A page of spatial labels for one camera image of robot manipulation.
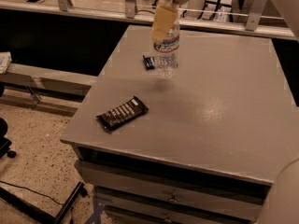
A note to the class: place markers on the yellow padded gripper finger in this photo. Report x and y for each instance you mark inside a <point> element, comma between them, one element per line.
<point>165,16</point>

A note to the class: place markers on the clear plastic water bottle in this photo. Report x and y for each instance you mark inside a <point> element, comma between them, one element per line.
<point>166,53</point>

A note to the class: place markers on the blue rxbar blueberry wrapper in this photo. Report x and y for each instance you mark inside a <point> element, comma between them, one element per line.
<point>149,62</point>

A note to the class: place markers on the black snack bar wrapper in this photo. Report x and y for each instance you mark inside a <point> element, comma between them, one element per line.
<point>123,114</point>

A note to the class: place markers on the grey drawer cabinet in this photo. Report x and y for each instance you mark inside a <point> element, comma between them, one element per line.
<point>215,137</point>

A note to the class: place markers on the grey side bench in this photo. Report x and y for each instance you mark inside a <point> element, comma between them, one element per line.
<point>43,81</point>

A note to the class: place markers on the black chair caster left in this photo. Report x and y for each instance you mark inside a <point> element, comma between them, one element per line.
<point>4,142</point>

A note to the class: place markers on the black stand base bar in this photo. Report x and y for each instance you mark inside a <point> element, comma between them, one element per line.
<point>38,214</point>

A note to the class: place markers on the metal railing frame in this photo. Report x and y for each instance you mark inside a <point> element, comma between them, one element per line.
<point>207,18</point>

